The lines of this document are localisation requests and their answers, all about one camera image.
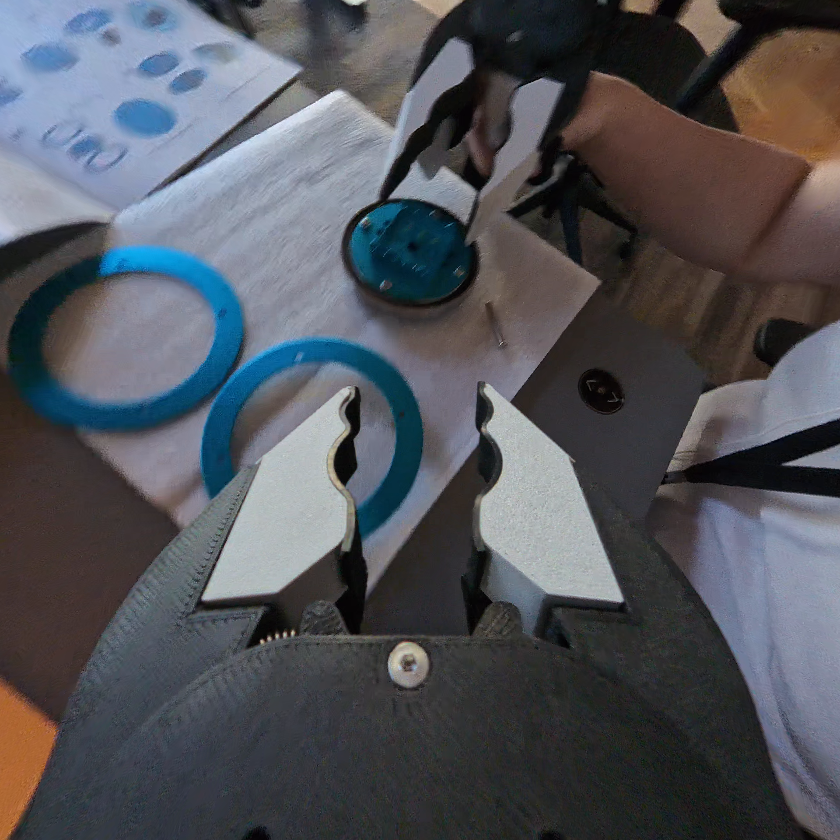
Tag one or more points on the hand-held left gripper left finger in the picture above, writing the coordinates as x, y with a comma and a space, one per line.
282, 525

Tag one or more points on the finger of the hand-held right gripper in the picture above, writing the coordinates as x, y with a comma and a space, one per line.
430, 98
525, 138

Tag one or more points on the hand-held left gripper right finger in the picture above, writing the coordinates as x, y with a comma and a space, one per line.
544, 525

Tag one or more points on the round blue turntable base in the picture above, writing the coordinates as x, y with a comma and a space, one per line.
407, 262

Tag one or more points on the person's right forearm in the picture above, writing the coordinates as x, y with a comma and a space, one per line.
709, 190

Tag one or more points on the round black desk control panel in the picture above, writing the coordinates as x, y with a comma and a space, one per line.
601, 391

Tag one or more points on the person's right hand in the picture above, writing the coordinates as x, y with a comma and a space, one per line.
489, 141

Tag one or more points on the black office chair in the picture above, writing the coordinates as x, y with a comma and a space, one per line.
656, 59

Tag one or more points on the white foam sheet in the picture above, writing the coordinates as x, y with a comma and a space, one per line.
282, 197

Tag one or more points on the long metal screw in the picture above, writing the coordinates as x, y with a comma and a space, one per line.
497, 325

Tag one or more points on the person's white shirt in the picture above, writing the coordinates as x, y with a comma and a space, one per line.
754, 590

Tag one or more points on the instruction sheet with blue pictures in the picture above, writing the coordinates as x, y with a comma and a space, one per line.
98, 98

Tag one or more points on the white printed paper sheet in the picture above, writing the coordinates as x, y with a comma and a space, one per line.
39, 203

